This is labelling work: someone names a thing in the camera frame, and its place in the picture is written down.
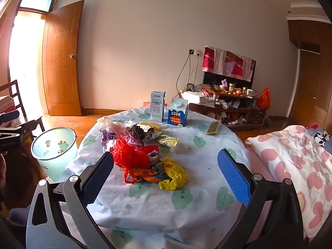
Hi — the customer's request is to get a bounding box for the dark floral cloth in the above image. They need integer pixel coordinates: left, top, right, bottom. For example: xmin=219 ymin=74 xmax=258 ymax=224
xmin=312 ymin=127 xmax=331 ymax=146

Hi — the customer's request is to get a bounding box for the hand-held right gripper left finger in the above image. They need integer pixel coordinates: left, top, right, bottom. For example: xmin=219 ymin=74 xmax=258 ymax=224
xmin=26 ymin=151 xmax=116 ymax=249

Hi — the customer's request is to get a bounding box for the silver brown snack wrapper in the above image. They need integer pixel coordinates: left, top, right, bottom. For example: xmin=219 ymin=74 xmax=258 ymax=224
xmin=141 ymin=127 xmax=162 ymax=142

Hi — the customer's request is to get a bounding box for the red pink cloth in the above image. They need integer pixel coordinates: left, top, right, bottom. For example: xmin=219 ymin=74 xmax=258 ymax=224
xmin=202 ymin=46 xmax=257 ymax=82

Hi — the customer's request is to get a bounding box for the red plastic bag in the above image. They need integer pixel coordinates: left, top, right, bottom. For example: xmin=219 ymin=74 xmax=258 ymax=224
xmin=110 ymin=137 xmax=160 ymax=184

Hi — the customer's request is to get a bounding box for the orange plastic bag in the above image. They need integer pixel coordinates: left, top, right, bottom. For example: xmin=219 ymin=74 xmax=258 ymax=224
xmin=257 ymin=87 xmax=271 ymax=108

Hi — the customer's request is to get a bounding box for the yellow plastic bag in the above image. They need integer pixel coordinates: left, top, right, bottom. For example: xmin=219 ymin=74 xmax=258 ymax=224
xmin=159 ymin=156 xmax=188 ymax=191

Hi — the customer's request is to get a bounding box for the clear pink plastic bag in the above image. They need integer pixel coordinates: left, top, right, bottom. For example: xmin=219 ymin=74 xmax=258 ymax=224
xmin=96 ymin=116 xmax=135 ymax=146

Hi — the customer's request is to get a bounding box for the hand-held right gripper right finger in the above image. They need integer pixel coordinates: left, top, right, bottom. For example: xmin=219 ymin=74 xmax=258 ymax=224
xmin=216 ymin=148 xmax=305 ymax=249

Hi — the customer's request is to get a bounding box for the pink heart blanket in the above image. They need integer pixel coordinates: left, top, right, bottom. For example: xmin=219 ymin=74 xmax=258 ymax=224
xmin=245 ymin=124 xmax=332 ymax=242

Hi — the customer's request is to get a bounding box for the wooden wardrobe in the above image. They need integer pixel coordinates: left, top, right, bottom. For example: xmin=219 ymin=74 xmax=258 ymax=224
xmin=288 ymin=18 xmax=332 ymax=135

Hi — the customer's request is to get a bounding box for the blue white gable carton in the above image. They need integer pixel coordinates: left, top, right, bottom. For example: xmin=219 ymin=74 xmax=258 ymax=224
xmin=167 ymin=97 xmax=189 ymax=127

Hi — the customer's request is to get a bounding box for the tall white milk carton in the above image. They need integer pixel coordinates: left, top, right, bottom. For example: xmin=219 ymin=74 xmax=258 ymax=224
xmin=151 ymin=91 xmax=166 ymax=123

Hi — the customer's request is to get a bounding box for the green snack bar packet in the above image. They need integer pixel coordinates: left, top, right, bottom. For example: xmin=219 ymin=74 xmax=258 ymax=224
xmin=206 ymin=120 xmax=223 ymax=135

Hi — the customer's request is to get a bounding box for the black foam net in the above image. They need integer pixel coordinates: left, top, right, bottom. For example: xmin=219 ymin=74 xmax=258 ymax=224
xmin=127 ymin=123 xmax=149 ymax=142

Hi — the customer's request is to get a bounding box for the purple plastic bag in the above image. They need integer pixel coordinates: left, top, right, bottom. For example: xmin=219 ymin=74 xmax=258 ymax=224
xmin=101 ymin=130 xmax=117 ymax=148

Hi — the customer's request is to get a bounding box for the wooden door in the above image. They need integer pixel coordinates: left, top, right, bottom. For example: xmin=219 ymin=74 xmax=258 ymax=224
xmin=42 ymin=0 xmax=85 ymax=117

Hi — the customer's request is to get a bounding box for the black television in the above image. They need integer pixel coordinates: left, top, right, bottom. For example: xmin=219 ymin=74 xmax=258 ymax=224
xmin=203 ymin=67 xmax=253 ymax=89

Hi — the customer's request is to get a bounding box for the light blue cartoon bin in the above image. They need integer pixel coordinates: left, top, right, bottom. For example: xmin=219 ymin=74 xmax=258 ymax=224
xmin=31 ymin=127 xmax=78 ymax=182

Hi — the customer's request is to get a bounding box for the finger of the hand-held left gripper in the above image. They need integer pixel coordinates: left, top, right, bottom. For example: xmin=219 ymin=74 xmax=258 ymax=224
xmin=0 ymin=110 xmax=20 ymax=123
xmin=0 ymin=125 xmax=24 ymax=138

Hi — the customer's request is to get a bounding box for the wooden television cabinet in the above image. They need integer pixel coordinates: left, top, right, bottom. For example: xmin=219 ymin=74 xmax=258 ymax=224
xmin=188 ymin=84 xmax=267 ymax=131

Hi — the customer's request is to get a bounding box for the person's leg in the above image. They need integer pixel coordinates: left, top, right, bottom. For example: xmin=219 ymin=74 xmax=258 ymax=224
xmin=0 ymin=207 xmax=29 ymax=249

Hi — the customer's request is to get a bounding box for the orange snack wrapper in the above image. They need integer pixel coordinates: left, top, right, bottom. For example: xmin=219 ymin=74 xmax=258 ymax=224
xmin=124 ymin=167 xmax=166 ymax=183

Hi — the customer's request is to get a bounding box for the dark wooden chair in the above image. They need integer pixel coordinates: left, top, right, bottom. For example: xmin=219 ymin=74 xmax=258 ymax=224
xmin=0 ymin=80 xmax=46 ymax=140

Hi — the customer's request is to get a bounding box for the white flat box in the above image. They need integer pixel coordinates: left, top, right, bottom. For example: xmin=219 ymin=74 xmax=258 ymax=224
xmin=183 ymin=91 xmax=206 ymax=104

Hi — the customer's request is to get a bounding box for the yellow sponge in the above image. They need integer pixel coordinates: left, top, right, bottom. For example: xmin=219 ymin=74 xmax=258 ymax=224
xmin=139 ymin=121 xmax=162 ymax=131

